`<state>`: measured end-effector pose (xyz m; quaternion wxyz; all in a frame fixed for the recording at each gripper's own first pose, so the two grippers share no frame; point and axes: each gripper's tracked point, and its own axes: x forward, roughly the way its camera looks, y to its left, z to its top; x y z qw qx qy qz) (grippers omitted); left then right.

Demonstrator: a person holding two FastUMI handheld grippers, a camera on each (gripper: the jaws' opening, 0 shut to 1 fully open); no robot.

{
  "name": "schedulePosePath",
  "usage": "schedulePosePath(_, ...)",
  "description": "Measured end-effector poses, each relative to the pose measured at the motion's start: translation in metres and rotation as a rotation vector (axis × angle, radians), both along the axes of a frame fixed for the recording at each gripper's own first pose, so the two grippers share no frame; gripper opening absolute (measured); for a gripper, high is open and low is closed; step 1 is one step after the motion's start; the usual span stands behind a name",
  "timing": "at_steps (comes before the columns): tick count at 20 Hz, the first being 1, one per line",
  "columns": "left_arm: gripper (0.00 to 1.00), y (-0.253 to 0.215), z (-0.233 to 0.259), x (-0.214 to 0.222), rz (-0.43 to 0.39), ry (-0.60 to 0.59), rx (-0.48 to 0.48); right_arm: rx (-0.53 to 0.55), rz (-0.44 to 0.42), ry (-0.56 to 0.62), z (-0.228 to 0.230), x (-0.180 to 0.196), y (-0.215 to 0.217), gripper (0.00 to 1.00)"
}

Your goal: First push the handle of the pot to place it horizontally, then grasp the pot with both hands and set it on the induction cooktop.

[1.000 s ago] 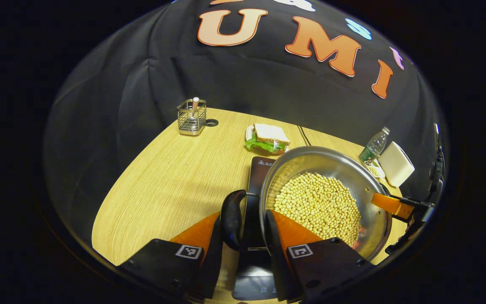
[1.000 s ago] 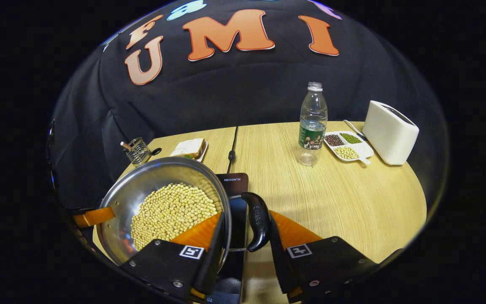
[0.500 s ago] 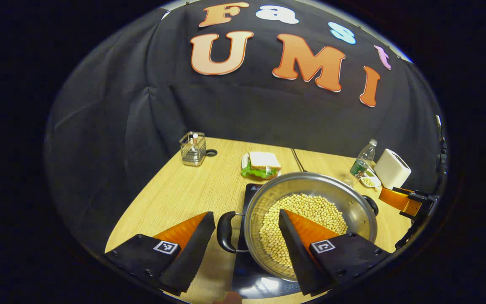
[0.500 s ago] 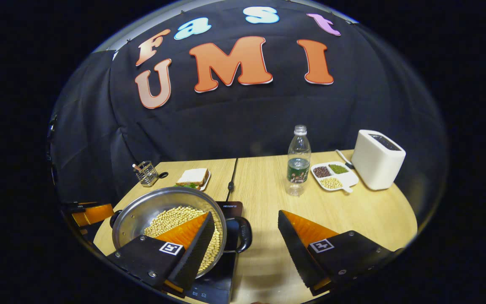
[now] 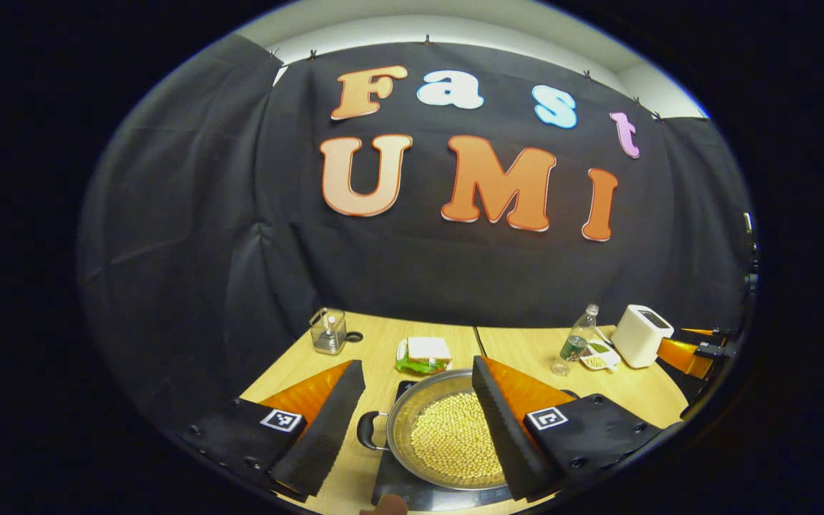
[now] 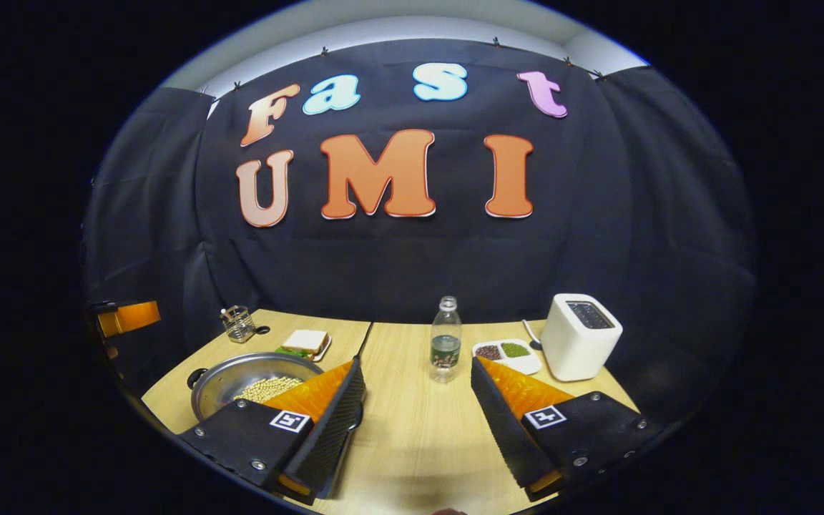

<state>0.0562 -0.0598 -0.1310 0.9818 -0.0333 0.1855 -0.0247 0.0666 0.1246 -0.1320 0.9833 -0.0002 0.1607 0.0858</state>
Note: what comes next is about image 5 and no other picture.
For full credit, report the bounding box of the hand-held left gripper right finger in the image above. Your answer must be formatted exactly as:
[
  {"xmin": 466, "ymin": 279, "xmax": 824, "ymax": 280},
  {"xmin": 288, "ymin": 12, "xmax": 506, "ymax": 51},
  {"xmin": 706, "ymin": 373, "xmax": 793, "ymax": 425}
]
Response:
[{"xmin": 471, "ymin": 355, "xmax": 677, "ymax": 501}]

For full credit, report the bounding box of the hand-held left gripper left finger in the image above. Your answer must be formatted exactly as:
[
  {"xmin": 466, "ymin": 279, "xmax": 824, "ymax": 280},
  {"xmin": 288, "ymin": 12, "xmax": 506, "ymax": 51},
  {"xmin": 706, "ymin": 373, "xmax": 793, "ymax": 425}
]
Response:
[{"xmin": 182, "ymin": 360, "xmax": 366, "ymax": 500}]

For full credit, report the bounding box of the pile of yellow soybeans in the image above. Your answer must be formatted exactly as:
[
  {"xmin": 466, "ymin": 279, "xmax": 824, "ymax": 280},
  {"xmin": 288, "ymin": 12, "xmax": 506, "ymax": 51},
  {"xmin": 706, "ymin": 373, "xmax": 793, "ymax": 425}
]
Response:
[{"xmin": 410, "ymin": 391, "xmax": 506, "ymax": 481}]

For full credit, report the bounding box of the steel pot with black handle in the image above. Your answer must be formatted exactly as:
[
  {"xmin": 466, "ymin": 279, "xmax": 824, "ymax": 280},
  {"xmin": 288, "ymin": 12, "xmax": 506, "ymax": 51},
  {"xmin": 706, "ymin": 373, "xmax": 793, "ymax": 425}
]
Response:
[{"xmin": 357, "ymin": 368, "xmax": 579, "ymax": 491}]

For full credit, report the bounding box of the black induction cooktop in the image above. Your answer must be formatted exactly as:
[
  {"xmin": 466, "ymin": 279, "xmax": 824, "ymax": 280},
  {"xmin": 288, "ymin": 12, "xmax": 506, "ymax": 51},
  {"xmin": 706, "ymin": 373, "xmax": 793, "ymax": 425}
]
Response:
[{"xmin": 371, "ymin": 379, "xmax": 520, "ymax": 512}]

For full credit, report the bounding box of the white toaster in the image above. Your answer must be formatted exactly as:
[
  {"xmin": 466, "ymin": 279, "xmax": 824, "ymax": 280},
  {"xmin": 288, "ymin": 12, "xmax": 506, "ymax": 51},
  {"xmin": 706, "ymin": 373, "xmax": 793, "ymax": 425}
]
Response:
[{"xmin": 611, "ymin": 305, "xmax": 675, "ymax": 369}]

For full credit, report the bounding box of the white divided dish of beans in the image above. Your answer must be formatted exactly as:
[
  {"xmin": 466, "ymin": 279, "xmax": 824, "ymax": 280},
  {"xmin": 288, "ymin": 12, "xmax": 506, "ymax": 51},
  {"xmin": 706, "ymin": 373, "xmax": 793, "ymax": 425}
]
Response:
[{"xmin": 580, "ymin": 340, "xmax": 622, "ymax": 371}]

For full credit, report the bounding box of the sandwich on white plate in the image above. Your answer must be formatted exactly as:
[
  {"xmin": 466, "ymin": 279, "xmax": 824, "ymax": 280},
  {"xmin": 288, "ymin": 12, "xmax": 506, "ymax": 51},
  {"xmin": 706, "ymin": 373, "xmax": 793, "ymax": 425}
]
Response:
[{"xmin": 394, "ymin": 336, "xmax": 453, "ymax": 375}]

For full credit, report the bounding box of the clear plastic water bottle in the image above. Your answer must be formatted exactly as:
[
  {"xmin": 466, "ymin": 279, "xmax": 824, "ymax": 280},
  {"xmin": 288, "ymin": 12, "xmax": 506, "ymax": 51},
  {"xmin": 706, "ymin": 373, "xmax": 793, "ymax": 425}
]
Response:
[{"xmin": 551, "ymin": 304, "xmax": 600, "ymax": 378}]

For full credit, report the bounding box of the black backdrop cloth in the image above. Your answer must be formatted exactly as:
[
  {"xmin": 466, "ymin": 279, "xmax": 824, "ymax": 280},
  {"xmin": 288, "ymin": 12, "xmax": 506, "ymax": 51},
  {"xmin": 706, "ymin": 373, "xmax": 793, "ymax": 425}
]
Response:
[{"xmin": 77, "ymin": 32, "xmax": 756, "ymax": 430}]

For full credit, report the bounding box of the metal wire mesh holder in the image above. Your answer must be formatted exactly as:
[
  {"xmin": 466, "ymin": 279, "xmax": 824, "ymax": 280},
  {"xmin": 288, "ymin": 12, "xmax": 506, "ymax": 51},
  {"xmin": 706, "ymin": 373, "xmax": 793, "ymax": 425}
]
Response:
[{"xmin": 310, "ymin": 308, "xmax": 348, "ymax": 355}]

